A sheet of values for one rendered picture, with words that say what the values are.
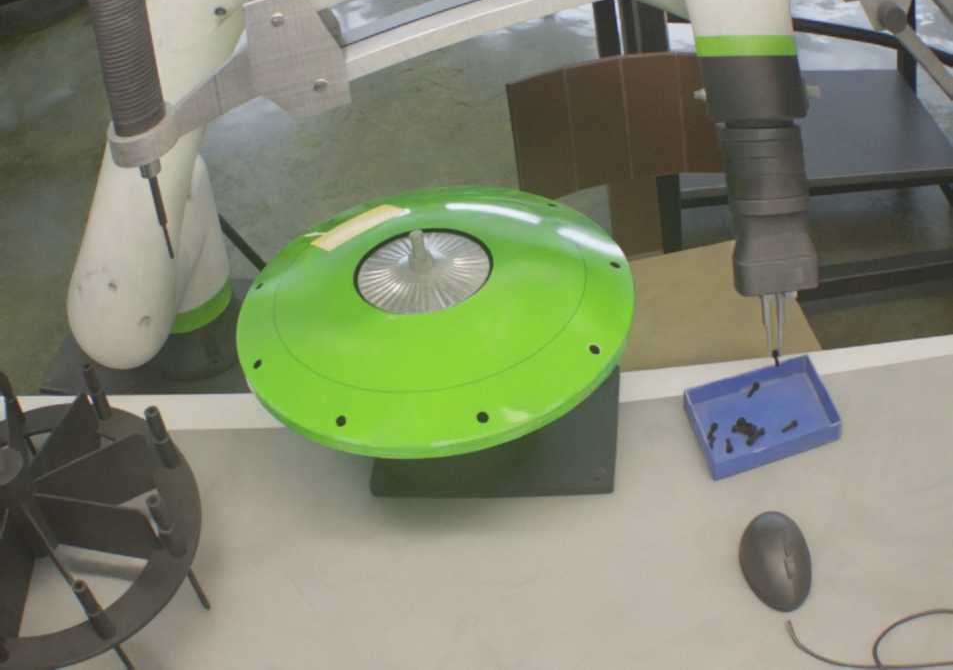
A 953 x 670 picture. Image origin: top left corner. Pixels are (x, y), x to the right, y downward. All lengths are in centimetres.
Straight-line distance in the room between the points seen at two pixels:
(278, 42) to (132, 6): 10
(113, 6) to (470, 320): 40
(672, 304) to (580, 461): 66
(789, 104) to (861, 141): 177
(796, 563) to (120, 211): 66
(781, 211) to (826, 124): 181
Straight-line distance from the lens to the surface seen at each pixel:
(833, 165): 260
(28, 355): 297
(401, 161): 320
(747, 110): 94
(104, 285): 112
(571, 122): 167
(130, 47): 70
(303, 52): 69
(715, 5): 94
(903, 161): 267
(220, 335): 137
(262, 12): 68
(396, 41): 70
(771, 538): 92
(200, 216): 128
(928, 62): 83
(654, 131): 172
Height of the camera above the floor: 166
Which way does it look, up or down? 37 degrees down
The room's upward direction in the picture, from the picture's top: 8 degrees counter-clockwise
